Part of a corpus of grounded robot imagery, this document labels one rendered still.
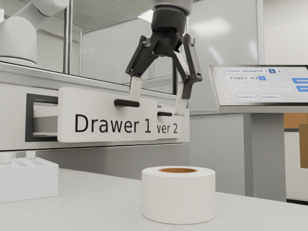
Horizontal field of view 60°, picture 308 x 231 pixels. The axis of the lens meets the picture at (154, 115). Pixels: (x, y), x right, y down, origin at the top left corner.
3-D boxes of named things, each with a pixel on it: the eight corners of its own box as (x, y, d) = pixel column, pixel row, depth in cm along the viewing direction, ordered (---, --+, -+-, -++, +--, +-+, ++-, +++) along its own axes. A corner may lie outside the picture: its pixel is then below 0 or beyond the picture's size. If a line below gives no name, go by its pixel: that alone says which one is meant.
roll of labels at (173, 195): (228, 211, 26) (228, 169, 26) (188, 231, 21) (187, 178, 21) (171, 200, 30) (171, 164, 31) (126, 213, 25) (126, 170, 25)
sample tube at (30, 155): (35, 181, 40) (35, 151, 41) (26, 182, 40) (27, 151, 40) (33, 180, 41) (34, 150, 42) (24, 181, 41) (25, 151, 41)
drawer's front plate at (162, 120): (181, 138, 106) (181, 110, 107) (129, 139, 84) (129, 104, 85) (177, 138, 107) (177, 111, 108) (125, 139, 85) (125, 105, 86)
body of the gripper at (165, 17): (195, 18, 58) (188, 60, 59) (165, 20, 64) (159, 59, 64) (175, 5, 53) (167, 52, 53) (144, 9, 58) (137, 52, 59)
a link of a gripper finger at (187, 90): (189, 74, 55) (201, 75, 53) (185, 99, 55) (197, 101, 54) (185, 73, 54) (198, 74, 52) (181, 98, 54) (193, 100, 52)
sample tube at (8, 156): (11, 191, 34) (12, 154, 34) (-1, 192, 33) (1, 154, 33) (10, 189, 35) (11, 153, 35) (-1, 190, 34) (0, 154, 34)
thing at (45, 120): (148, 134, 73) (148, 112, 74) (64, 134, 54) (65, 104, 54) (67, 134, 99) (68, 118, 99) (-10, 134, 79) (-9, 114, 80)
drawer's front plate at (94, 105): (157, 140, 73) (157, 100, 74) (61, 142, 51) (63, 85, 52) (152, 140, 74) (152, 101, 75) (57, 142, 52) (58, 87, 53)
